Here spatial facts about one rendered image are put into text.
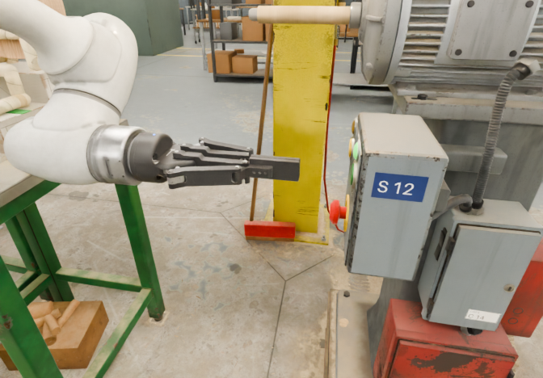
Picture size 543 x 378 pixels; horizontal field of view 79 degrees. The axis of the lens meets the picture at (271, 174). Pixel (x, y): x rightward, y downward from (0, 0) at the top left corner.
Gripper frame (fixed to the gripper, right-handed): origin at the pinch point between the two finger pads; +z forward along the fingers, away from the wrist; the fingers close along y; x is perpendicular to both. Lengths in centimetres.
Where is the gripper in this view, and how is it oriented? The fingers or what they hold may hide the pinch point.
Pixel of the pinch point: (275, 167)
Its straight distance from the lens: 46.5
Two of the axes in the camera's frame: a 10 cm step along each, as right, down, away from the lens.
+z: 9.8, 0.9, -1.6
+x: 0.0, -8.8, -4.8
